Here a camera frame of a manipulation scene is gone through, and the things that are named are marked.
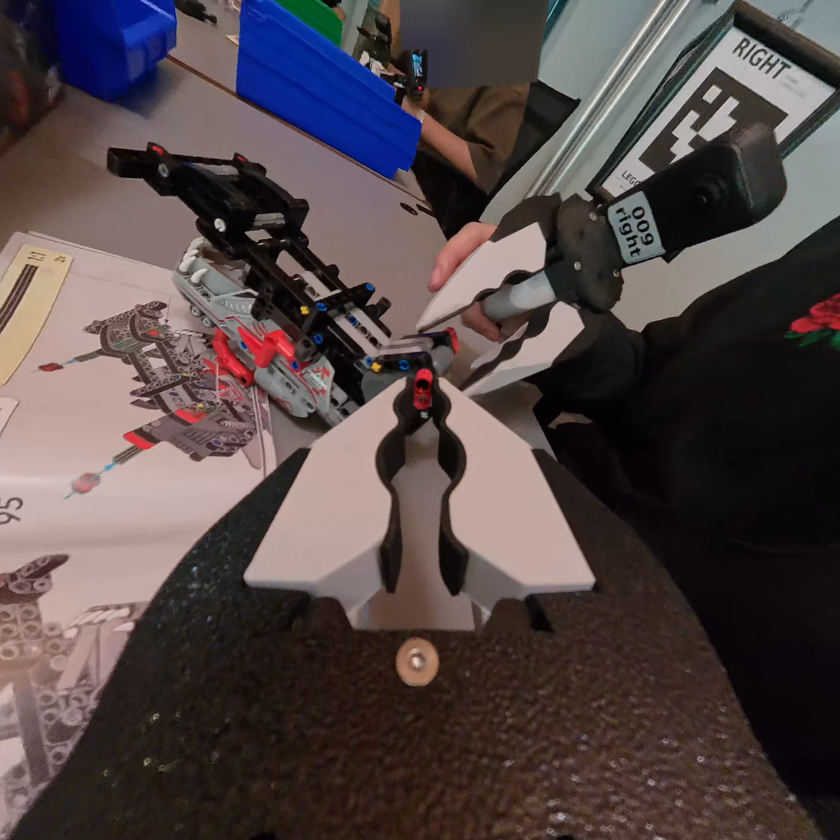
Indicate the person's black clothing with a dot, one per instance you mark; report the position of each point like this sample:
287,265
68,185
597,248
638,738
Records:
722,459

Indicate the small blue storage bin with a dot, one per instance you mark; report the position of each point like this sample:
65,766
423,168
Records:
111,46

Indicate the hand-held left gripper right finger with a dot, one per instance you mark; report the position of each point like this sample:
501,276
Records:
518,525

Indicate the person's right hand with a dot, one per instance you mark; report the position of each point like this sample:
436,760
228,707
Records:
459,243

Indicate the silver metal pole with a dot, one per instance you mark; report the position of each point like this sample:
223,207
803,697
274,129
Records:
610,85

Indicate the large blue storage bin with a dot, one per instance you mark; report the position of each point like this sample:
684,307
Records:
315,92

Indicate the open instruction booklet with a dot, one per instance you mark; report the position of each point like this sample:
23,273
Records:
98,426

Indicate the black toy set box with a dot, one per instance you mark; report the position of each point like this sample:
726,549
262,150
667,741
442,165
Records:
19,79

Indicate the person's right forearm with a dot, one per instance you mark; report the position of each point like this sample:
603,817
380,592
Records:
590,367

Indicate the small red brick piece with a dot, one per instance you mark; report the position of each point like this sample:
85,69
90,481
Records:
451,338
423,387

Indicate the black framed marker sign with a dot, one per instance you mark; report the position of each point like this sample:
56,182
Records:
748,85

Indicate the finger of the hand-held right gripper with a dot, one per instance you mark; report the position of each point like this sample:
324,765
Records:
485,269
538,348

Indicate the black grey toy truck chassis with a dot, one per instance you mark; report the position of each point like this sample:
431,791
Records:
262,282

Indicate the green storage bin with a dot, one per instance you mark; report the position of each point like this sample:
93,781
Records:
308,16

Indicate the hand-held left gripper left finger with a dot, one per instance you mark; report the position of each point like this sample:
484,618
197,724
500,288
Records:
321,525

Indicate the grey desk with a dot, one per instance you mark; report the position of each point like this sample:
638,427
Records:
79,184

